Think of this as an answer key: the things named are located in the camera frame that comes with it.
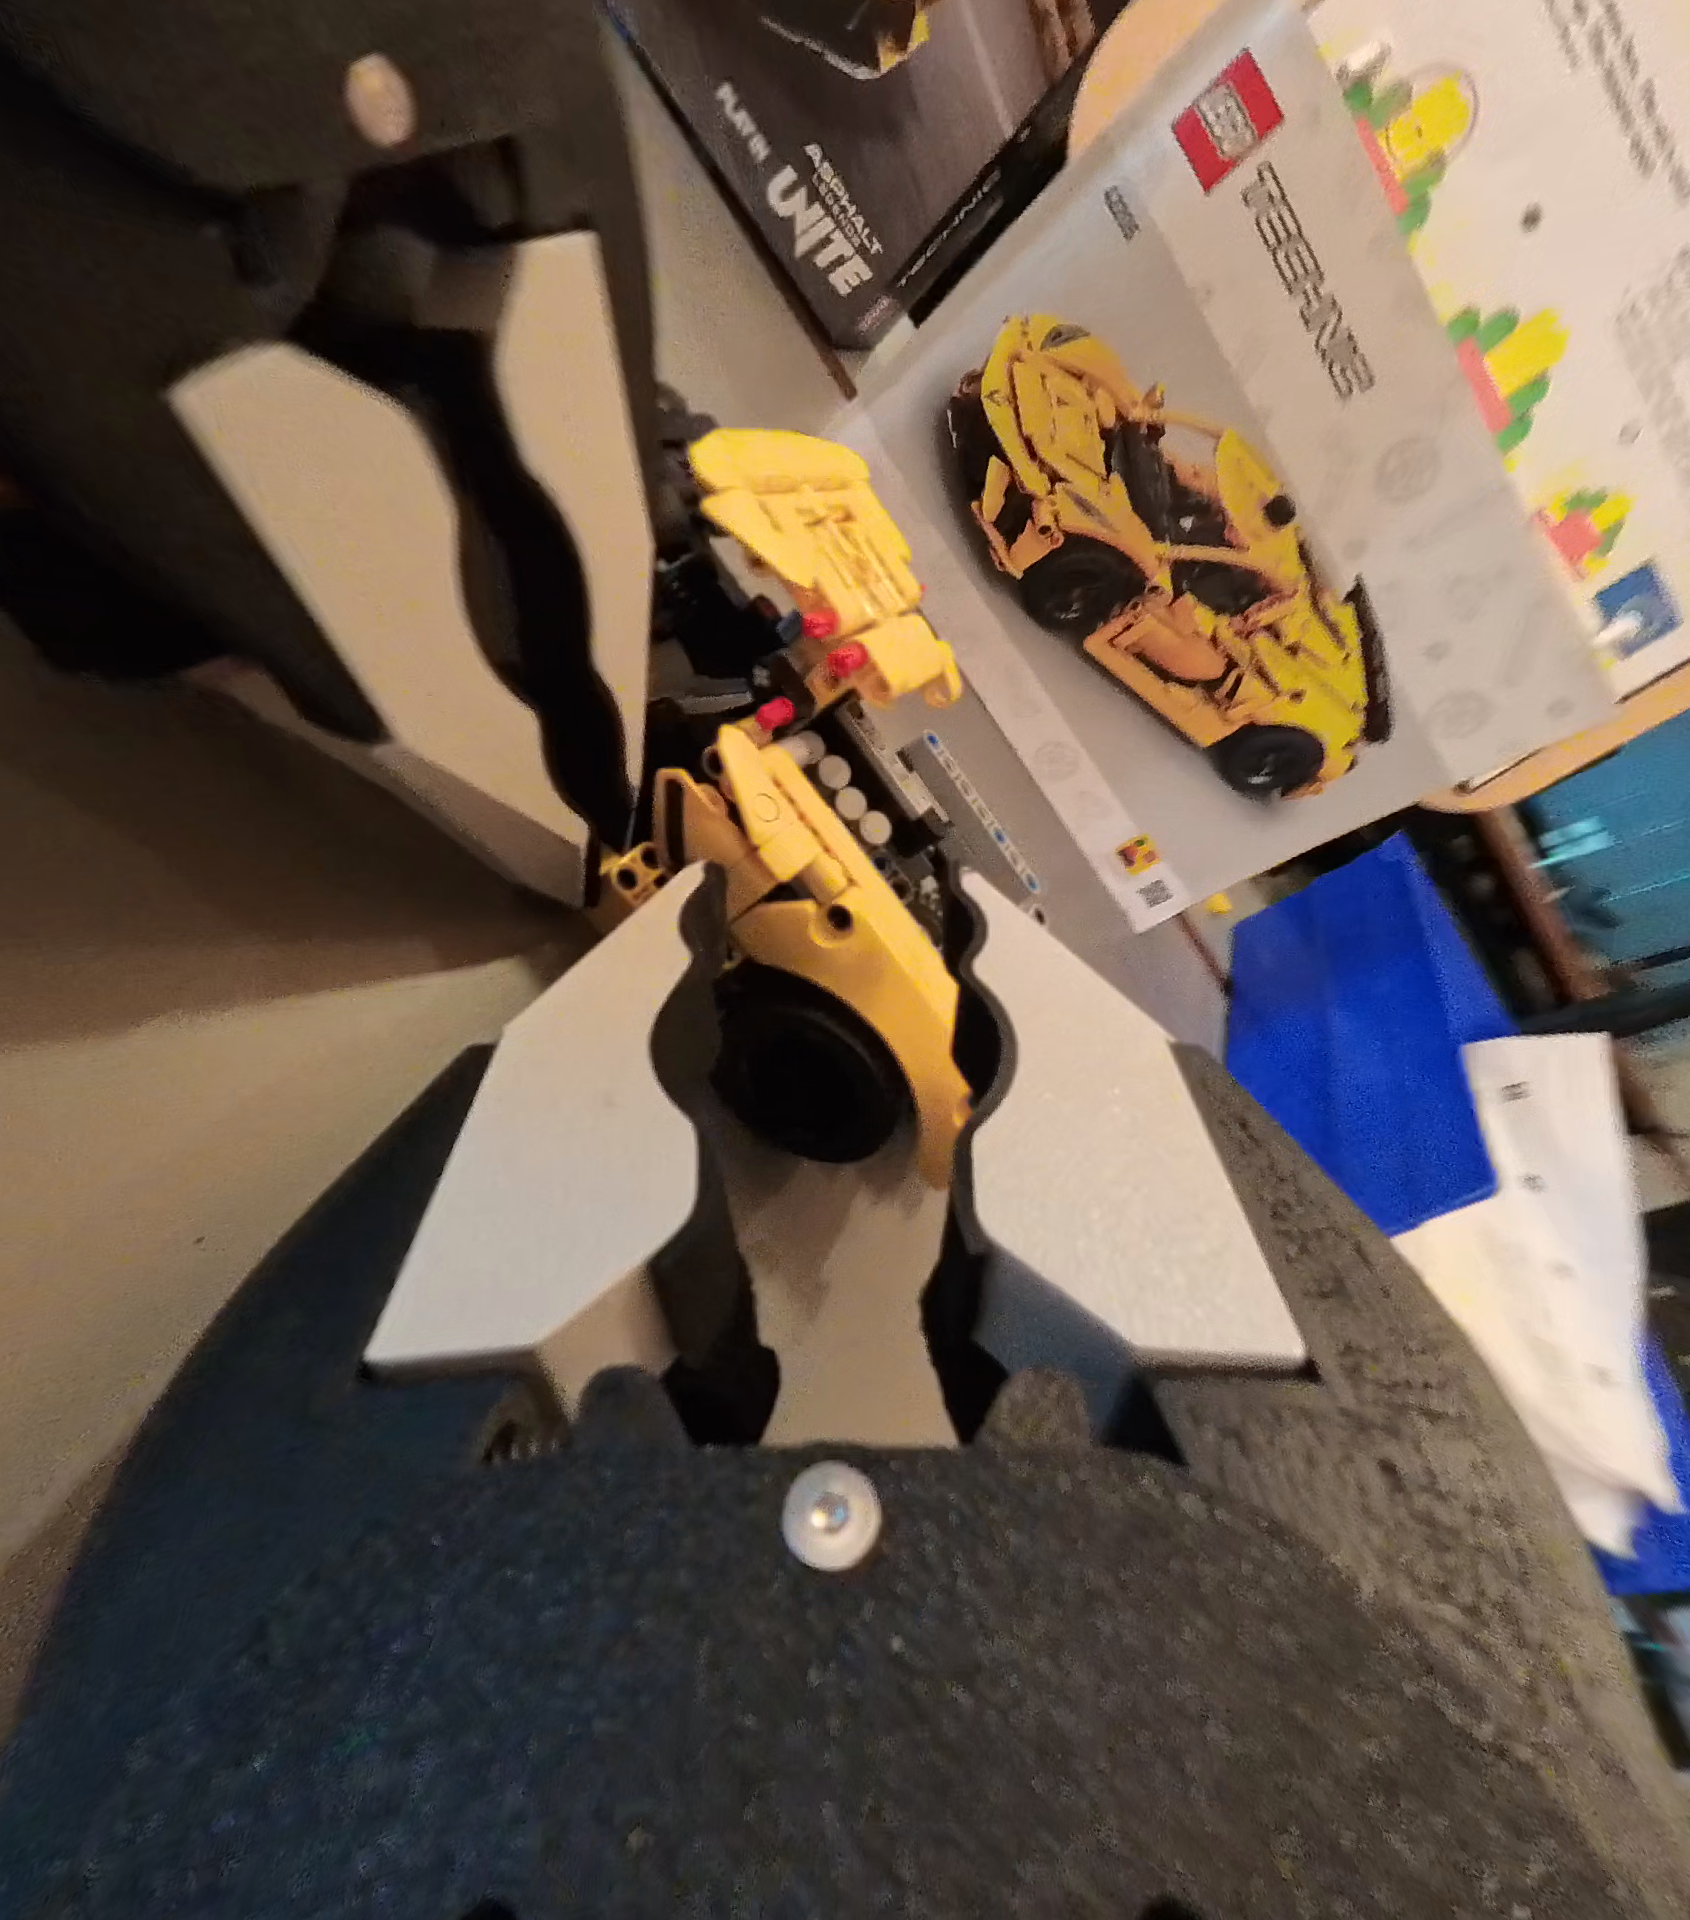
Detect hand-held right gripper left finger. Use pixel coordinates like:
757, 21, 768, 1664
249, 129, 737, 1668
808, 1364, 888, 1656
365, 879, 776, 1436

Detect toy car instruction booklet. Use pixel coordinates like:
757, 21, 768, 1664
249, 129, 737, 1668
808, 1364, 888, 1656
846, 40, 1633, 937

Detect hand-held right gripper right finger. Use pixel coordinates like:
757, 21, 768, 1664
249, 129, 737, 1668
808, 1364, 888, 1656
919, 869, 1312, 1436

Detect blue plastic bin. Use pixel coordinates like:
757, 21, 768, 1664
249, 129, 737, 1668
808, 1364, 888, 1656
1219, 832, 1690, 1601

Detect toy car set box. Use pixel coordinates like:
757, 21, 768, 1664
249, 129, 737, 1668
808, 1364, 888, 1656
606, 0, 1142, 397

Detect white papers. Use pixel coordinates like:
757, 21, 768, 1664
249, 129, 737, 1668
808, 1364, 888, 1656
1386, 1030, 1690, 1562

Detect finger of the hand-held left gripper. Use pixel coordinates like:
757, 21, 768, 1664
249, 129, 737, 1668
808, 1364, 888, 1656
462, 226, 667, 818
167, 336, 607, 907

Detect grey desk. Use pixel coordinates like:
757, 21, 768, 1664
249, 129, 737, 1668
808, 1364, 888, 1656
0, 180, 1238, 1802

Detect yellow toy car chassis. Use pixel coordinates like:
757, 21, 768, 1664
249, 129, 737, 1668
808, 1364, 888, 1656
596, 420, 1052, 1190

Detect brick picture poster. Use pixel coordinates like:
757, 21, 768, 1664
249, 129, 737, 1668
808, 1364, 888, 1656
1296, 0, 1690, 708

